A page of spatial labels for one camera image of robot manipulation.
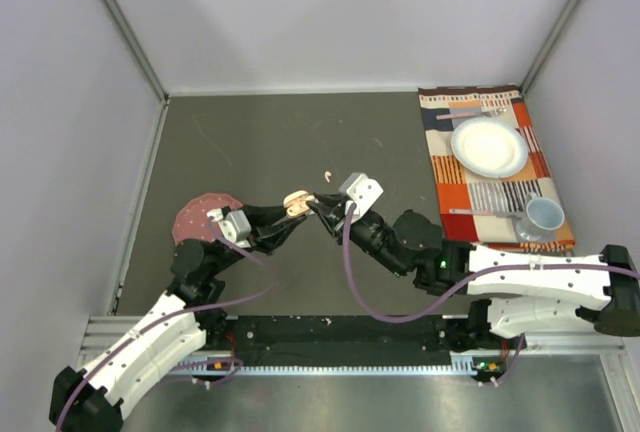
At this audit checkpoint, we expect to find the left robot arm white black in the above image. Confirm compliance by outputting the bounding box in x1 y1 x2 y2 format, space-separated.
49 205 307 431

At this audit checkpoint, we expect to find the left aluminium corner post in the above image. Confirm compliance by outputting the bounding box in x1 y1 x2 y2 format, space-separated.
74 0 170 103

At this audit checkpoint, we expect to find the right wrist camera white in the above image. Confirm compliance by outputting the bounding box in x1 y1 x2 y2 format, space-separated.
339 172 384 223

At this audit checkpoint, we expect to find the right aluminium corner post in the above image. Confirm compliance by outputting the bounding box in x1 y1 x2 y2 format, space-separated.
519 0 584 96

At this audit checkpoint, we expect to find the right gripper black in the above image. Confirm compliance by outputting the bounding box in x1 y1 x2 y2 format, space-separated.
309 194 409 279

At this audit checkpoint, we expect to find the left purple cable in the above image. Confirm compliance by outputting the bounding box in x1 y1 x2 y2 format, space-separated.
53 219 280 432

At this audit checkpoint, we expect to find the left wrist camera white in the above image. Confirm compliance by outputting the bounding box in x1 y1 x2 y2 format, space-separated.
206 208 251 249

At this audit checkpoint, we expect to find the pink earbud charging case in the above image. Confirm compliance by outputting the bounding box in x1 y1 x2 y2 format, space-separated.
283 190 315 218

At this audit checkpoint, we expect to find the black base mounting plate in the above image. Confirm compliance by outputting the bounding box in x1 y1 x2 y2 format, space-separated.
219 313 530 367

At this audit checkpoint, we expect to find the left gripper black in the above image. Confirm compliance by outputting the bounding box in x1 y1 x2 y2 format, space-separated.
208 203 306 276

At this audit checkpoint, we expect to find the white paper plate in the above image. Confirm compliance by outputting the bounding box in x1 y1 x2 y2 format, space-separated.
450 118 529 179

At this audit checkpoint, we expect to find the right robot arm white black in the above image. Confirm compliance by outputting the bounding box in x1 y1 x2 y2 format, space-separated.
306 195 639 349

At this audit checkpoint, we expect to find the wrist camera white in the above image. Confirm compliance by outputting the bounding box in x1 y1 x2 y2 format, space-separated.
339 172 384 223
206 208 251 249

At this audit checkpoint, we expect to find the aluminium corner post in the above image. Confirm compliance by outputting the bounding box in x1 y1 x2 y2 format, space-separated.
519 0 584 96
74 0 170 103

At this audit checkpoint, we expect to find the patterned orange placemat cloth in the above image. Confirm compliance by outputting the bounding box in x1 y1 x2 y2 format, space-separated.
418 85 576 252

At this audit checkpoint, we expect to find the pink handled fork rear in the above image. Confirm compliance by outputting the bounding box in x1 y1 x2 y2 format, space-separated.
436 107 507 120

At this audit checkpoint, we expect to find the light blue cup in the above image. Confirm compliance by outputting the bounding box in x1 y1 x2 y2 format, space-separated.
515 192 565 242

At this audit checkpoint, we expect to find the pink polka dot plate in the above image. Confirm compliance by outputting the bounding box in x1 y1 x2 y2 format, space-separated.
172 192 242 245

